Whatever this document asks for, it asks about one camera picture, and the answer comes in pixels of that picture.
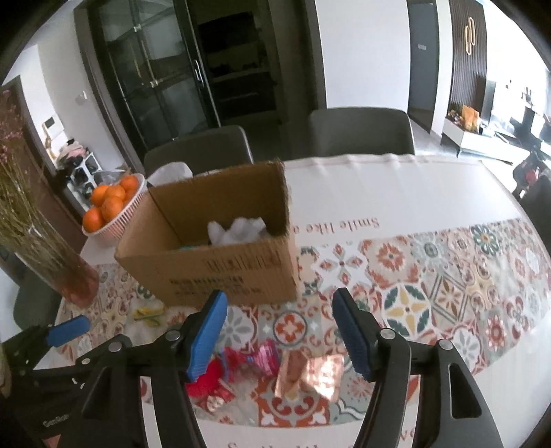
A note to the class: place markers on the shoe rack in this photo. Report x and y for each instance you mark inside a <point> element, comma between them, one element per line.
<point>79,168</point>

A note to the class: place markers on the pink foil packet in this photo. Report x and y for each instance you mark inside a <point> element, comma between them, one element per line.
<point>260,359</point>

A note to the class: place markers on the red knitted item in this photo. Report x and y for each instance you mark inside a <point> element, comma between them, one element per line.
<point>209,379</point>

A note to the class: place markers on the glass vase with dried flowers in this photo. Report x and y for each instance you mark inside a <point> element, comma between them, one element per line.
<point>21,206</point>

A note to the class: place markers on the wall intercom panel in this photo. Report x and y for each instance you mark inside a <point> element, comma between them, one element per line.
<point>52,129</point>

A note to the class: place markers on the white plastic fruit basket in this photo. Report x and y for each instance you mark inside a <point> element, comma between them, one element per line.
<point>120,224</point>

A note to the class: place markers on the white media console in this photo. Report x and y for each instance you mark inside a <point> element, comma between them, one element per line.
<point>478,142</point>

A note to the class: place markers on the wall switch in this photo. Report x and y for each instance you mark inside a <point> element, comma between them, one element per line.
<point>80,97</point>

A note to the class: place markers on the orange bag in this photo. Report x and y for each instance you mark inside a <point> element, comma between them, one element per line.
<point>470,117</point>

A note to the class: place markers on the slatted wall panel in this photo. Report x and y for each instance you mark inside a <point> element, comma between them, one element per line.
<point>467,47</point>

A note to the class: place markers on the teal soft item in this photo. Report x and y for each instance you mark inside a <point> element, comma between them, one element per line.
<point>191,247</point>

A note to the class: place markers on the red and black toy vehicle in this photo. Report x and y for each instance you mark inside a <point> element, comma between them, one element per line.
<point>528,170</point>

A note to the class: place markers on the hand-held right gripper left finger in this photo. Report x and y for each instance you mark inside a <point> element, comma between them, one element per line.
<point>205,340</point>

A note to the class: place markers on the patterned tablecloth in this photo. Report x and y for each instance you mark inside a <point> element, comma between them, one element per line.
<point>387,194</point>

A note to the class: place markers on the yellow and blue elastic band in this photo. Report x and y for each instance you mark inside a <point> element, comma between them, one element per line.
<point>148,314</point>

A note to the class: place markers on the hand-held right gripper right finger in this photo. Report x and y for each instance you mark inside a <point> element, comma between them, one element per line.
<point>354,340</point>

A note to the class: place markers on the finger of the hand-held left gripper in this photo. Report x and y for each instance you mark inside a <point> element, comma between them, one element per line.
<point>66,330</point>

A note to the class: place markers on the red patterned packet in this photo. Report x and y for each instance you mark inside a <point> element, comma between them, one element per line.
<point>214,402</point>

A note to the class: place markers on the brown cardboard box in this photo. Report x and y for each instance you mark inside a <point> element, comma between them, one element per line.
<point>241,267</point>

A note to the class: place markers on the white crumpled plastic bag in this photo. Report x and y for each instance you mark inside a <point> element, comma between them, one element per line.
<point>236,230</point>

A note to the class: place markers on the rose gold foil packet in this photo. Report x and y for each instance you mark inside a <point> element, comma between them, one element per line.
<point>310,372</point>

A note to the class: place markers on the floral tissue pack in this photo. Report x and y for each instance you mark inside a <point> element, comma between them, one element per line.
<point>170,174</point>

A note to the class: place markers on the orange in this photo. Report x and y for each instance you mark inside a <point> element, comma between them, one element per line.
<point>115,191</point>
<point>129,183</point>
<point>92,219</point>
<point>99,194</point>
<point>112,209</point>

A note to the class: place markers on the black glass cabinet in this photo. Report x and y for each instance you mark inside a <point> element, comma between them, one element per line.
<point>172,73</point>

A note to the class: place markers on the dark door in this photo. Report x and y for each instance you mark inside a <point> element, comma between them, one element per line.
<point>424,60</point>

